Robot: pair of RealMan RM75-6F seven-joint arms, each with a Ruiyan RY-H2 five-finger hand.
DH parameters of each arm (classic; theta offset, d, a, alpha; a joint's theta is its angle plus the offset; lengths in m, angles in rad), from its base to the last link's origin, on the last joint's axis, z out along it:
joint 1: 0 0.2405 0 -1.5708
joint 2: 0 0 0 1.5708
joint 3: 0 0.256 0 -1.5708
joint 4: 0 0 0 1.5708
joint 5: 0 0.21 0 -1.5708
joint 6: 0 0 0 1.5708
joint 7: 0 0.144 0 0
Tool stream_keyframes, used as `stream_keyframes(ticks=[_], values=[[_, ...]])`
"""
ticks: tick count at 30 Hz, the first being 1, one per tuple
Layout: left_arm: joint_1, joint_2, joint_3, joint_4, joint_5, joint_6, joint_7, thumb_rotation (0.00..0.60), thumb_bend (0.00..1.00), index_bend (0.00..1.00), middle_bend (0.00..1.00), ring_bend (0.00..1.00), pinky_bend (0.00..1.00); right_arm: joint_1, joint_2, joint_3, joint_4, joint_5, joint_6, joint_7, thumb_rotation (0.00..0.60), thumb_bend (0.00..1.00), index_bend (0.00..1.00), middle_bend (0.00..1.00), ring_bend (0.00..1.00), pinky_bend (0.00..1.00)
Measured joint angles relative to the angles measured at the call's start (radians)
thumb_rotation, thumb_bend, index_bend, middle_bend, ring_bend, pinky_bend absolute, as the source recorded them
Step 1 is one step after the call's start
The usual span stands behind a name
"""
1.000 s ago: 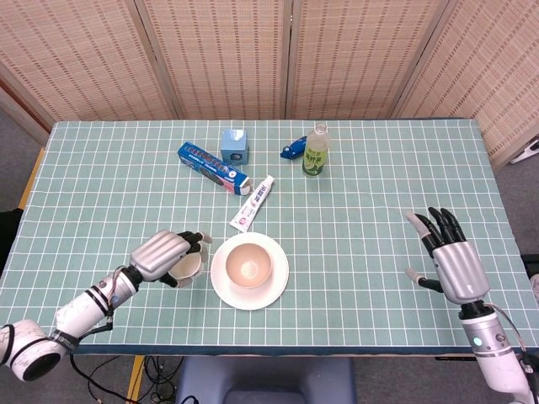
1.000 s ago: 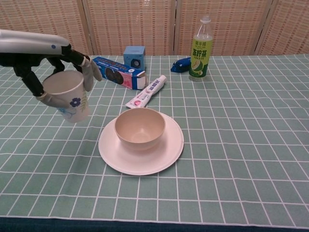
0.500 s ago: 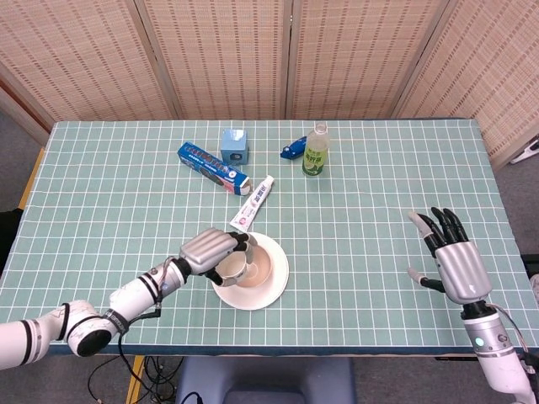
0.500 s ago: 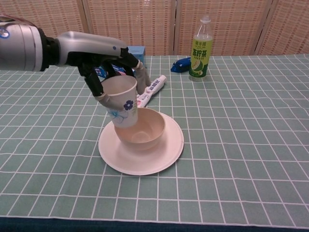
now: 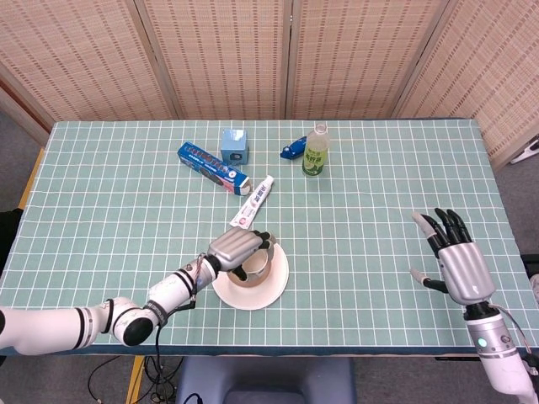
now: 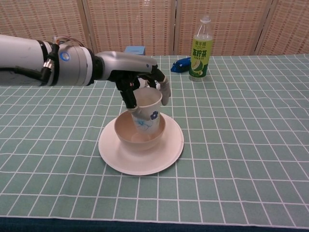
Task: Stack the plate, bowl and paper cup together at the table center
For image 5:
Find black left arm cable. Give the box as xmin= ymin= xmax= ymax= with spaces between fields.
xmin=153 ymin=294 xmax=199 ymax=392

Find white paper plate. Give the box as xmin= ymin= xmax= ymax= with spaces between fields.
xmin=211 ymin=239 xmax=291 ymax=311

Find white stand foot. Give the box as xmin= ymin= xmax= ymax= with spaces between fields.
xmin=510 ymin=138 xmax=539 ymax=165

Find tangled black floor cables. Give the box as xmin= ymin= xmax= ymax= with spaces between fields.
xmin=87 ymin=355 xmax=184 ymax=404

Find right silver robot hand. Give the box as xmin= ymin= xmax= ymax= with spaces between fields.
xmin=410 ymin=207 xmax=496 ymax=305

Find bamboo folding screen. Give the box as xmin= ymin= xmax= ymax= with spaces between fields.
xmin=0 ymin=0 xmax=539 ymax=169

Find blue cookie box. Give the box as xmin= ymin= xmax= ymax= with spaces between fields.
xmin=176 ymin=141 xmax=251 ymax=197

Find beige plastic bowl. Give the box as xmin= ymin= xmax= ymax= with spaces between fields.
xmin=227 ymin=246 xmax=277 ymax=289

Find green checkered tablecloth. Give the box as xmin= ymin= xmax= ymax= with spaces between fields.
xmin=0 ymin=120 xmax=539 ymax=357

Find green iced tea bottle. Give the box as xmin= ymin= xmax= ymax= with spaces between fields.
xmin=302 ymin=121 xmax=330 ymax=178

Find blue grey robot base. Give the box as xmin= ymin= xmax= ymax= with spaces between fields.
xmin=175 ymin=356 xmax=358 ymax=404

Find white pink toothpaste tube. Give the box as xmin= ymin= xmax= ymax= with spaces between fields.
xmin=229 ymin=175 xmax=275 ymax=231

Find small light blue box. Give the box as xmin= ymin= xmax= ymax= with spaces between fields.
xmin=221 ymin=129 xmax=250 ymax=166

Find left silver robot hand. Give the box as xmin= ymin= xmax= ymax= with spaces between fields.
xmin=206 ymin=226 xmax=277 ymax=281

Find blue wrapped packet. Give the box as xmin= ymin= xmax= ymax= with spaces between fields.
xmin=280 ymin=136 xmax=310 ymax=160

